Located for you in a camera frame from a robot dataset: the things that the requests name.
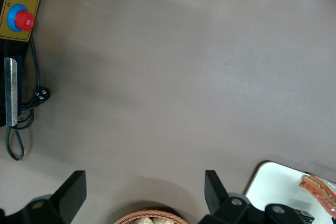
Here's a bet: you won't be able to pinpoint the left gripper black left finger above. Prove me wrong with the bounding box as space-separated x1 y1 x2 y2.
21 170 88 224

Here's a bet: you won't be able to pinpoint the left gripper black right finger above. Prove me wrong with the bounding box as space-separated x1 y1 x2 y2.
198 169 299 224

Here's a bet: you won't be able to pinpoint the triangle sandwich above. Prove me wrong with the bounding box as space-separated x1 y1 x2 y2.
299 173 336 217

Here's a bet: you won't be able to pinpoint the cream plastic tray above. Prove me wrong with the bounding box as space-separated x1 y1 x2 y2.
244 161 336 224

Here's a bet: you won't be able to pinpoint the clear wrapped rice cracker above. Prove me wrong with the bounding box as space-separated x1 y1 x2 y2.
153 216 174 224
133 216 153 224

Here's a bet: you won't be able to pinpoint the round brown wicker basket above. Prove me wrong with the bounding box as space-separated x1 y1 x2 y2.
112 209 190 224

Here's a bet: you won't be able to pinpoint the black control box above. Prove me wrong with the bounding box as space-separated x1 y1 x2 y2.
0 0 32 128

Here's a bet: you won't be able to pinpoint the yellow emergency stop panel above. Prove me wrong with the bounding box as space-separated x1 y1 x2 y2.
0 0 48 42

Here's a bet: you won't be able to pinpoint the black coiled power cable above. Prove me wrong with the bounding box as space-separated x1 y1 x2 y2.
5 34 52 162

